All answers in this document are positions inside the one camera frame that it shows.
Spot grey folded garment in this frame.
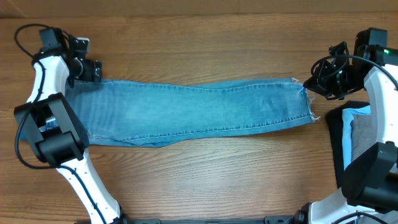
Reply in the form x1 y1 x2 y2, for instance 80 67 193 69
351 114 374 161

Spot blue denim jeans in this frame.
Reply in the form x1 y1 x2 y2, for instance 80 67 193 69
18 77 321 148

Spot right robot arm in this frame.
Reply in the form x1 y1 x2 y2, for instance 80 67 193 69
289 27 397 223

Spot light blue folded garment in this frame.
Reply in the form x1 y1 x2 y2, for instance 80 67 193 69
342 106 371 169

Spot black folded garment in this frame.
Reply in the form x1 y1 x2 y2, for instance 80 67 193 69
326 101 369 188

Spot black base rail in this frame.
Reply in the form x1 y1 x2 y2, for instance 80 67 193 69
114 215 294 224

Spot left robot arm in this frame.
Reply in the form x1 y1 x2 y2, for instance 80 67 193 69
14 24 129 224

